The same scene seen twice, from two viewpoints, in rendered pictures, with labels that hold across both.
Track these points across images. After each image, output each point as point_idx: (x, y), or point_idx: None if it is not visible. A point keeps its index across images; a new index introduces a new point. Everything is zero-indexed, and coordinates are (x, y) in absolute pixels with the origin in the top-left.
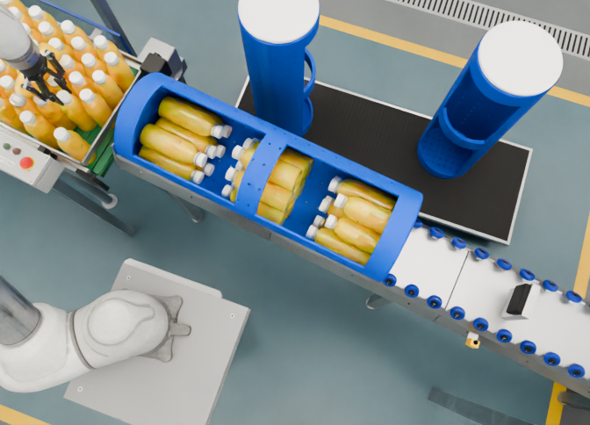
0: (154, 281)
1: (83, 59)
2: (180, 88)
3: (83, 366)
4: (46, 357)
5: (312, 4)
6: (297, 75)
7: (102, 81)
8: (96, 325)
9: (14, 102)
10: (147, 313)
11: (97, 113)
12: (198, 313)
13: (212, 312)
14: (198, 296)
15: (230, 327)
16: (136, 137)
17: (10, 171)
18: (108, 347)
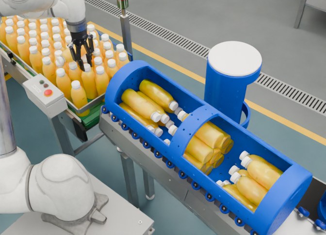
0: (94, 182)
1: (106, 52)
2: (158, 71)
3: (24, 199)
4: (6, 176)
5: (257, 60)
6: (236, 109)
7: (112, 65)
8: (48, 164)
9: (57, 60)
10: (84, 176)
11: (101, 84)
12: (116, 212)
13: (126, 215)
14: (121, 201)
15: (135, 229)
16: (119, 98)
17: (36, 94)
18: (48, 182)
